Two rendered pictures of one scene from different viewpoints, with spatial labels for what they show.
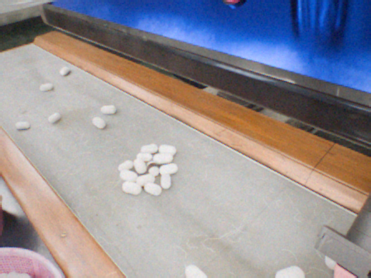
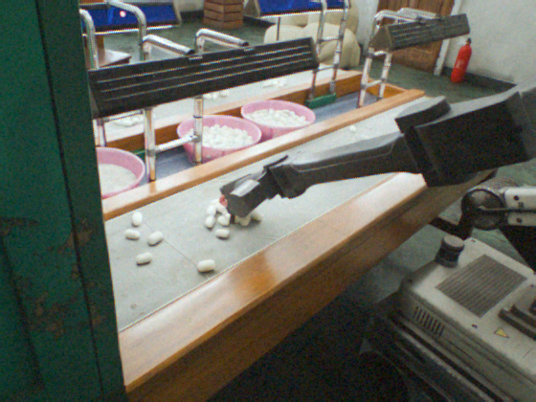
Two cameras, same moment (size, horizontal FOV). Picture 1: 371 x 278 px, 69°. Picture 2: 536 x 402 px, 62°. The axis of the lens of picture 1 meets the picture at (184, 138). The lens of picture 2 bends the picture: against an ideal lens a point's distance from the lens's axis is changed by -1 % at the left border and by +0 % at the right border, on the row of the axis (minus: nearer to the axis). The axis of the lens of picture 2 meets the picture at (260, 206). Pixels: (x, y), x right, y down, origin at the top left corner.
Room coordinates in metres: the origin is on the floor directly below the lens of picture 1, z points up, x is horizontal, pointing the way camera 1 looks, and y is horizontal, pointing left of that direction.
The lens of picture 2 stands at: (0.06, -1.07, 1.34)
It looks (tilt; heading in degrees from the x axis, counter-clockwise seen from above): 32 degrees down; 83
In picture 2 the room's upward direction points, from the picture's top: 6 degrees clockwise
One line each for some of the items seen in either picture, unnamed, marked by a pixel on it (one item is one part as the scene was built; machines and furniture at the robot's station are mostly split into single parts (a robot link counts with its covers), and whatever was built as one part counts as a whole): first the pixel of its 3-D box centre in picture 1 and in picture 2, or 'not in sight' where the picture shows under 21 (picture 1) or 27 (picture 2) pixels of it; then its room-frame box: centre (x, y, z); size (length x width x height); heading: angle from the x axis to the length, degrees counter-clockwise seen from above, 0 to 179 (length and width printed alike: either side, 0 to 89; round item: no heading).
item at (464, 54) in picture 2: not in sight; (462, 59); (2.79, 3.82, 0.25); 0.18 x 0.14 x 0.49; 44
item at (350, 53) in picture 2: not in sight; (321, 47); (1.04, 3.21, 0.40); 0.74 x 0.56 x 0.38; 45
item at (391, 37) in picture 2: not in sight; (427, 29); (0.79, 0.53, 1.08); 0.62 x 0.08 x 0.07; 42
